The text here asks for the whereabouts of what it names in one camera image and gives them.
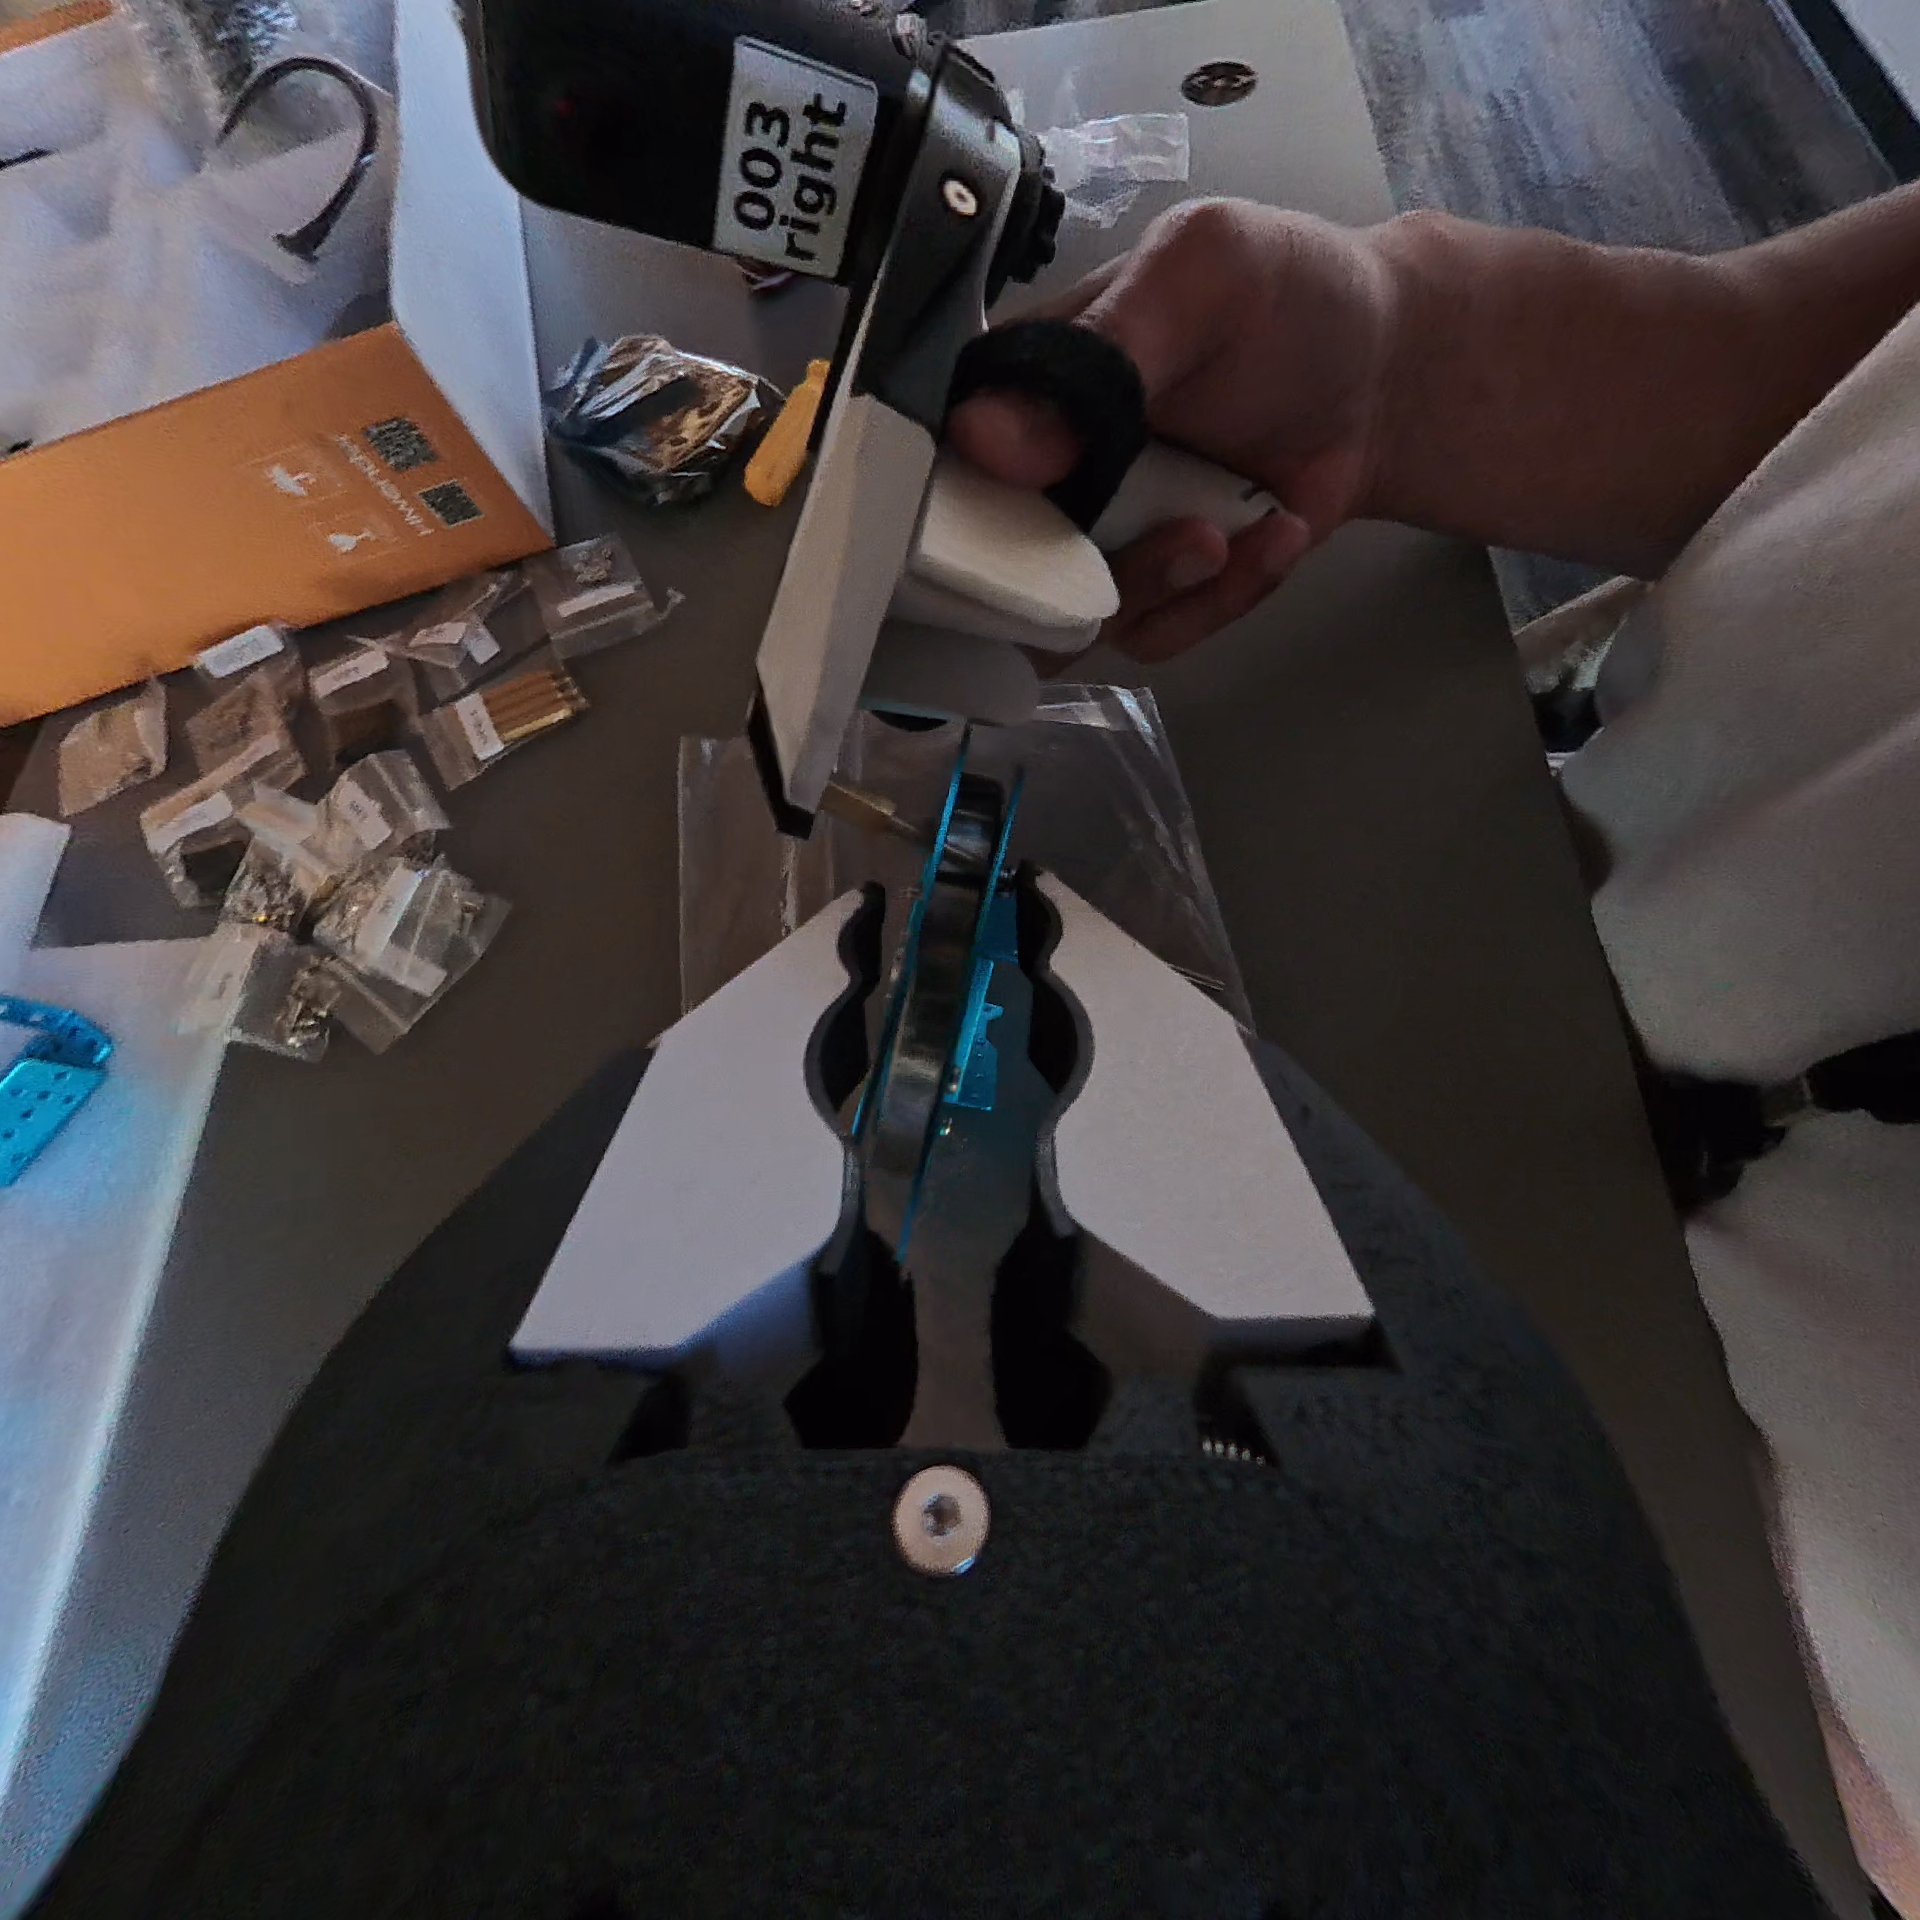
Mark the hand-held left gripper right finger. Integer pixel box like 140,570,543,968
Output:
988,870,1383,1445

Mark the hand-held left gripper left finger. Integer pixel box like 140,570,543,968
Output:
509,882,921,1445

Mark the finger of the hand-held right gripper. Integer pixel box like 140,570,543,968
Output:
745,394,939,837

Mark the blue round rotating base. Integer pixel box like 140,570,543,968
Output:
851,727,1033,1283

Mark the person's right forearm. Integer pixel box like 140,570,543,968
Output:
1372,175,1920,579

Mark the grey desk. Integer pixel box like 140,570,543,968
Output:
0,0,1878,1920

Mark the person's right hand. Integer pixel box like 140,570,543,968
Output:
947,195,1412,666

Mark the dark bag of parts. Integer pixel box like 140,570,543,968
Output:
549,338,782,502

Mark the clear plastic bag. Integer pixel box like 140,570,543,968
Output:
672,682,1256,1034

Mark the pile of small hardware bags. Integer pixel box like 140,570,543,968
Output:
56,533,672,1059

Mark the small clear hardware bag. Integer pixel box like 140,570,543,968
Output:
1033,110,1190,232

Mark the orange cardboard box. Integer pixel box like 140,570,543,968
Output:
0,0,553,727

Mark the white foam sheet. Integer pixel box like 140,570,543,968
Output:
0,940,227,1879

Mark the white foam block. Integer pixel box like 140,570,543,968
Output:
0,811,76,954

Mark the yellow handled tool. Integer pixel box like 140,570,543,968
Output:
745,366,836,509

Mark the black cable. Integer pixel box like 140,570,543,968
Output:
227,56,400,279

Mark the black strap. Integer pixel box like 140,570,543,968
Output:
1653,1030,1920,1213

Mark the blue perforated U bracket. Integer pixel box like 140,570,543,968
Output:
0,989,118,1192

